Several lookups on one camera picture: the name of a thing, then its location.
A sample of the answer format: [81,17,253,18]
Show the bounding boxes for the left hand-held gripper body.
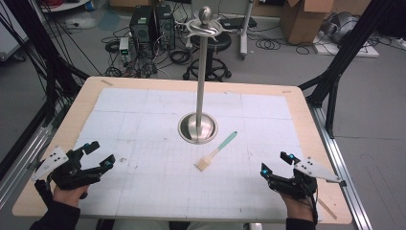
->
[31,145,108,207]

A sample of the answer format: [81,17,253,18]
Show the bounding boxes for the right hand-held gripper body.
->
[267,156,348,201]

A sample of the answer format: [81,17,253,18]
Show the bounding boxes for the teal-handled silicone brush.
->
[194,130,238,173]

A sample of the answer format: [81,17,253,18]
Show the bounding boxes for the metal stand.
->
[176,5,238,146]

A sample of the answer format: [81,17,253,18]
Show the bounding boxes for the person's left hand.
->
[52,183,91,209]

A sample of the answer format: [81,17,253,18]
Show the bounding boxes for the person's right hand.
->
[280,191,315,222]

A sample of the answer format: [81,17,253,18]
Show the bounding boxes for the thin wooden strip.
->
[318,197,338,221]

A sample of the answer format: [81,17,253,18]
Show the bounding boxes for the white grid mat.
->
[71,87,324,223]

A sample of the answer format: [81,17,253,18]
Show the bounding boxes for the small grey power supply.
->
[118,36,131,63]

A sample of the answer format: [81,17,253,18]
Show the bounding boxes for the black round stool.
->
[182,32,233,82]

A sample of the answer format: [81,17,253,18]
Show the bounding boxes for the white floor board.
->
[311,32,381,59]

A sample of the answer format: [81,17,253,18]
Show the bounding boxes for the black computer tower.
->
[128,5,158,52]
[154,4,177,51]

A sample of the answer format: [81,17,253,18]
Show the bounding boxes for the large open cardboard box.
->
[280,0,336,46]

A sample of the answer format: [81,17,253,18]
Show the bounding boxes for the grey round device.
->
[322,11,361,44]

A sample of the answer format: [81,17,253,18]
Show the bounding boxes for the round white table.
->
[37,0,91,13]

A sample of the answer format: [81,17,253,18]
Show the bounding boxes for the flat black device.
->
[219,16,259,31]

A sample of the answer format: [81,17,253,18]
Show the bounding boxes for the low open cardboard box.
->
[109,0,151,8]

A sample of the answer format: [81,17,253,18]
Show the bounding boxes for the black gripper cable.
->
[309,188,320,225]

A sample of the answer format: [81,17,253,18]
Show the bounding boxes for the aluminium rail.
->
[0,123,55,209]
[307,103,374,230]

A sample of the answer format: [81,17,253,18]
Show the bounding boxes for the black frame strut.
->
[298,0,397,139]
[0,0,91,128]

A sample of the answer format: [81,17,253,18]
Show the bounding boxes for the black cable coil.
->
[255,36,282,51]
[169,49,194,66]
[104,39,121,54]

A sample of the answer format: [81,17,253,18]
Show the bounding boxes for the white stand post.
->
[238,0,256,60]

